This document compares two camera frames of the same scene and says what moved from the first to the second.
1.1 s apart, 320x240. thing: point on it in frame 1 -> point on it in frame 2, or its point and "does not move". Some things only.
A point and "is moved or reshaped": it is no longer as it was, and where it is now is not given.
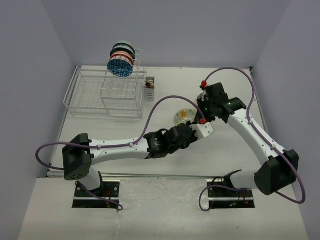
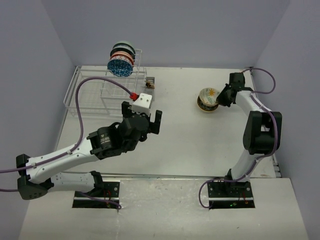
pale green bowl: [123, 44] does not move
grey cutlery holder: [150, 92] does not move
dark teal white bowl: [120, 67] does not move
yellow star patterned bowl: [184, 115] is moved or reshaped
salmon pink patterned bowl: [124, 55] does not move
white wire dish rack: [97, 92] does not move
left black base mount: [84, 198] does not move
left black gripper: [194, 138] -> [154, 126]
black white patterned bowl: [202, 95] is moved or reshaped
